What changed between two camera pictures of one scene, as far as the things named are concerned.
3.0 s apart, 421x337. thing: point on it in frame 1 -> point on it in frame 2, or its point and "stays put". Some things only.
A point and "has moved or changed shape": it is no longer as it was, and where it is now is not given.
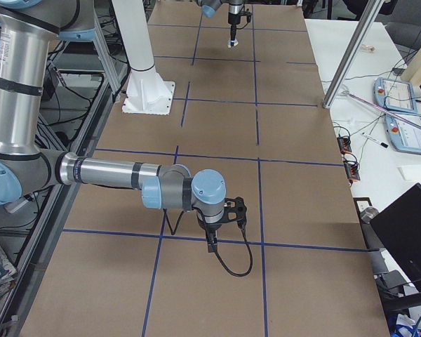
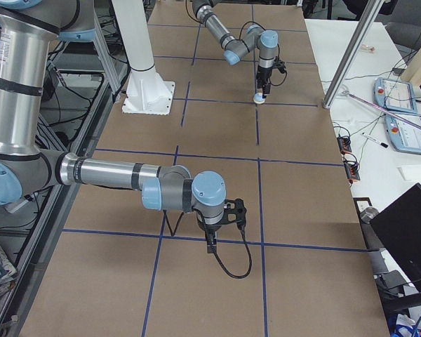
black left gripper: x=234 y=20 -> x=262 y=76
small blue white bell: x=235 y=43 has moved or changed shape
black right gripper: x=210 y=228 stays put
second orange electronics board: x=351 y=170 stays put
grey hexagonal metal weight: x=368 y=213 stays put
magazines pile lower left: x=0 y=274 stays put
